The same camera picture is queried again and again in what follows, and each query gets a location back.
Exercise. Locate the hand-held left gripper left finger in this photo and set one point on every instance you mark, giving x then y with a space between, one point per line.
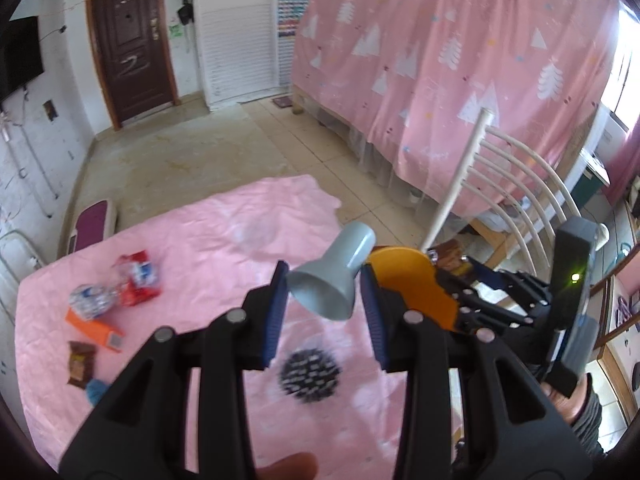
275 305

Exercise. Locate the person's left hand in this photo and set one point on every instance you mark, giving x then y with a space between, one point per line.
287 467

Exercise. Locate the purple floor scale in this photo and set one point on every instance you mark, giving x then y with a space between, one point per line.
92 222

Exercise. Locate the small dark floor mat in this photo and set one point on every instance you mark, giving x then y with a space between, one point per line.
282 102

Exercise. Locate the blue sock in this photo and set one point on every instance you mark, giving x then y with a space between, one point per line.
96 391

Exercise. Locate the person's right forearm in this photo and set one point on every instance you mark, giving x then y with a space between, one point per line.
590 430

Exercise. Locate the brown wall plate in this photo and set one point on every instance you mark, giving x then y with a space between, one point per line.
50 110

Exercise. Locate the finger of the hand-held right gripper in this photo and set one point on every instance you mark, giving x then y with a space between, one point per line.
500 317
520 285

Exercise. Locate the pink tree print curtain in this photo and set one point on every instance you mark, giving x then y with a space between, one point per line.
450 60

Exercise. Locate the white louvered wardrobe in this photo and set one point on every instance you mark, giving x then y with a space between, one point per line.
235 35

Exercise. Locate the white metal chair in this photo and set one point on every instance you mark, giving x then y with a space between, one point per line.
467 160

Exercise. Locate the person's right hand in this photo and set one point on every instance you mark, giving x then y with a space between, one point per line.
565 402

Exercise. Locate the brown door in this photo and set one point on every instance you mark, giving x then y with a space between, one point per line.
130 45

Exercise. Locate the white folding frame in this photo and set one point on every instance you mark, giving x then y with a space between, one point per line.
22 240

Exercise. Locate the silver foil wrapper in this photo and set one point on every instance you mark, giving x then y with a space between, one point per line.
90 300

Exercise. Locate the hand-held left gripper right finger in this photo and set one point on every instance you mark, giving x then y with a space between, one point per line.
372 310

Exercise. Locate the orange plastic disc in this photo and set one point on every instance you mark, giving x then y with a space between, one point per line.
410 280

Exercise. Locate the black wall television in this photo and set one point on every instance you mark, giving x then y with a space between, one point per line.
20 55

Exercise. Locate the orange box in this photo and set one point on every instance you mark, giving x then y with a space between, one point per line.
87 327

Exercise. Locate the red snack packet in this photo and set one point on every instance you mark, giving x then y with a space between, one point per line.
140 280

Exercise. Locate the grey funnel-shaped cup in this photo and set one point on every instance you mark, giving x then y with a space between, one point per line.
330 275

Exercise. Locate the brown snack packet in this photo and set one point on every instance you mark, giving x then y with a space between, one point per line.
81 365

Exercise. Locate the colourful grid poster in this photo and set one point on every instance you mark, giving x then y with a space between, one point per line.
290 7

